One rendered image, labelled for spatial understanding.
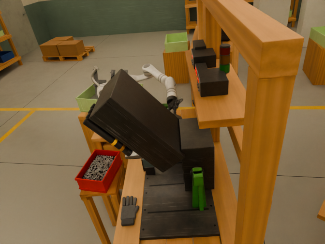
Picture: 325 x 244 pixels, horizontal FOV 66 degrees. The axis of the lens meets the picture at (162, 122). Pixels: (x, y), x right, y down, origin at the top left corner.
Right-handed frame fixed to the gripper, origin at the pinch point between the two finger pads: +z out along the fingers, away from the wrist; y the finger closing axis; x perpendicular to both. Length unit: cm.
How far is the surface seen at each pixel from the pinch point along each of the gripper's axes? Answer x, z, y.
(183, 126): -0.3, 17.2, 8.9
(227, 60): -13, 15, 57
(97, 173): -22, 24, -60
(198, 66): -14.3, 1.5, 39.7
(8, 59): -157, -449, -457
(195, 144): 0.4, 34.9, 16.3
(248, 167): -21, 75, 57
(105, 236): 11, 50, -105
